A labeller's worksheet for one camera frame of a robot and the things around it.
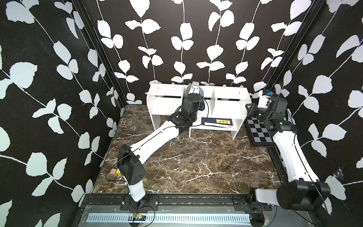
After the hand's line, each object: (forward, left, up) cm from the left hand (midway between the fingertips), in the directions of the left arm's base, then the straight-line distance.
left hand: (194, 90), depth 73 cm
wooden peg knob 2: (+11, -20, -6) cm, 24 cm away
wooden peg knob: (+10, -30, -6) cm, 33 cm away
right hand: (-3, -28, -6) cm, 29 cm away
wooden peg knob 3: (+12, -9, -6) cm, 16 cm away
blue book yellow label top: (-2, -16, -24) cm, 29 cm away
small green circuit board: (-50, +31, -40) cm, 71 cm away
